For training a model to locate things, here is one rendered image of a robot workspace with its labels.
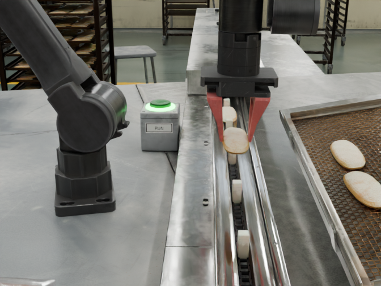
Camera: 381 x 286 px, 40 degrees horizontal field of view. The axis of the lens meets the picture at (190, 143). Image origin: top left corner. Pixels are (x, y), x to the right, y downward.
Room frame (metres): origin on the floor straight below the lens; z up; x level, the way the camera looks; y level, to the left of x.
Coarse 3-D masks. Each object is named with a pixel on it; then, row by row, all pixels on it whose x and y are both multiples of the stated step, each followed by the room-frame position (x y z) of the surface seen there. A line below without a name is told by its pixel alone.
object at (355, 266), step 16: (304, 112) 0.89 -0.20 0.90; (320, 112) 0.89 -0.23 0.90; (336, 112) 0.88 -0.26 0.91; (352, 112) 0.87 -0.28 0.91; (368, 112) 0.86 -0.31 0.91; (288, 128) 0.83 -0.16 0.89; (304, 128) 0.83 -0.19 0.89; (320, 128) 0.82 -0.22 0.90; (336, 128) 0.81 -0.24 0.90; (320, 144) 0.75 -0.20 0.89; (368, 144) 0.72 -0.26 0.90; (304, 160) 0.67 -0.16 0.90; (320, 160) 0.69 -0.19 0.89; (320, 176) 0.64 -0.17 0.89; (336, 176) 0.63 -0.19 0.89; (320, 192) 0.57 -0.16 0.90; (368, 208) 0.54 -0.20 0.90; (336, 224) 0.51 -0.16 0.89; (352, 224) 0.51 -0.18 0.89; (368, 224) 0.50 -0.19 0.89; (368, 240) 0.47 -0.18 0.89; (352, 256) 0.44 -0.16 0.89; (352, 272) 0.42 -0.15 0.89; (368, 272) 0.42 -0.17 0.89
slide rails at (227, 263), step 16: (240, 112) 1.06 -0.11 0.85; (224, 128) 0.95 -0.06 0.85; (240, 128) 0.95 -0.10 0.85; (224, 160) 0.79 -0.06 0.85; (240, 160) 0.79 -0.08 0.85; (224, 176) 0.73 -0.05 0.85; (240, 176) 0.73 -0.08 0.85; (224, 192) 0.67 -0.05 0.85; (256, 192) 0.67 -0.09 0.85; (224, 208) 0.62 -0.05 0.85; (256, 208) 0.62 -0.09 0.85; (224, 224) 0.58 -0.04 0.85; (256, 224) 0.58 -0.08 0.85; (224, 240) 0.54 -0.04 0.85; (256, 240) 0.54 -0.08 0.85; (224, 256) 0.51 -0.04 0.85; (256, 256) 0.51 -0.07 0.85; (224, 272) 0.48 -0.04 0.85; (256, 272) 0.48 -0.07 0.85; (272, 272) 0.48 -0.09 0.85
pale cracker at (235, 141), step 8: (232, 128) 0.73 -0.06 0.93; (224, 136) 0.70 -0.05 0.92; (232, 136) 0.70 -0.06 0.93; (240, 136) 0.69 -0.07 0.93; (224, 144) 0.68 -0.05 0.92; (232, 144) 0.67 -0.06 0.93; (240, 144) 0.67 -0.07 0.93; (248, 144) 0.68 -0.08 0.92; (232, 152) 0.65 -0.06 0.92; (240, 152) 0.65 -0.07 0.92
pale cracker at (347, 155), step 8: (336, 144) 0.72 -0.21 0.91; (344, 144) 0.71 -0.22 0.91; (352, 144) 0.71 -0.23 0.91; (336, 152) 0.69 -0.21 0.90; (344, 152) 0.68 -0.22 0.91; (352, 152) 0.68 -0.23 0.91; (360, 152) 0.68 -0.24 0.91; (336, 160) 0.68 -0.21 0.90; (344, 160) 0.66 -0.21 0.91; (352, 160) 0.66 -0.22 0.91; (360, 160) 0.65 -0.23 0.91; (352, 168) 0.64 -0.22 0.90; (360, 168) 0.64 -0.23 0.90
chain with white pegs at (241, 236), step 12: (228, 120) 0.94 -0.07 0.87; (228, 156) 0.80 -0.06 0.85; (228, 168) 0.78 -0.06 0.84; (240, 180) 0.67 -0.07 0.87; (240, 192) 0.66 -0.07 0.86; (240, 204) 0.65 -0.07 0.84; (240, 216) 0.62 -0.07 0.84; (240, 228) 0.60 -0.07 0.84; (240, 240) 0.52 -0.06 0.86; (240, 252) 0.52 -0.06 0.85; (240, 264) 0.51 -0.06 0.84; (240, 276) 0.48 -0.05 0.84
